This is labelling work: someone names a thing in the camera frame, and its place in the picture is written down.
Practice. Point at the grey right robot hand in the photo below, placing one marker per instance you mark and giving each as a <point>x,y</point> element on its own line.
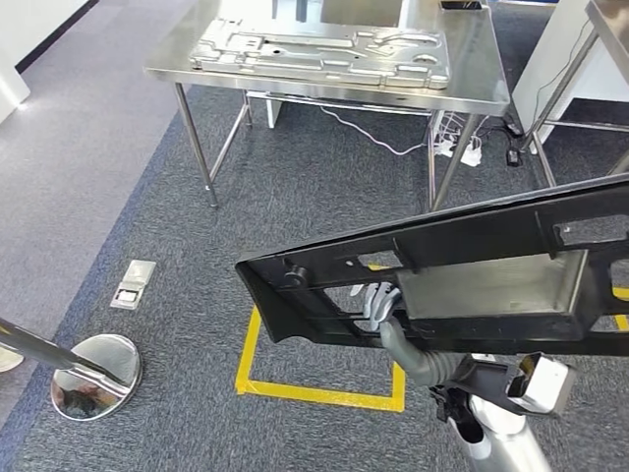
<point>383,306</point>

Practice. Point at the black plastic panel part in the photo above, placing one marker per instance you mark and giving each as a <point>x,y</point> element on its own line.
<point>491,234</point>

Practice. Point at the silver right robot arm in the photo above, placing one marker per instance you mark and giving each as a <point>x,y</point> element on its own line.
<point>506,449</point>

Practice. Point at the stainless steel workbench table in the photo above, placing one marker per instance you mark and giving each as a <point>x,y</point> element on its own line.
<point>471,65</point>
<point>614,32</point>

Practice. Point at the yellow tape floor square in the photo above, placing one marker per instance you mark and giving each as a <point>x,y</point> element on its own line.
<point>319,394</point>

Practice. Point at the white power strip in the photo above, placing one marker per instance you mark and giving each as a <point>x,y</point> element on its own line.
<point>471,156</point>

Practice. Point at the black power adapter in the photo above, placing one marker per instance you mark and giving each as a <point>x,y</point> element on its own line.
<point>513,158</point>

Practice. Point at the stamped silver metal panel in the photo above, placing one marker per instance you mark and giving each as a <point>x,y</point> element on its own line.
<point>319,58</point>

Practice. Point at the white cabinet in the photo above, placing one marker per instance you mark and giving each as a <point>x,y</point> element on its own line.
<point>545,78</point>

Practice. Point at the open silver floor socket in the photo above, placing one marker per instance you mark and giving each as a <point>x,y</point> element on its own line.
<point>139,272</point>

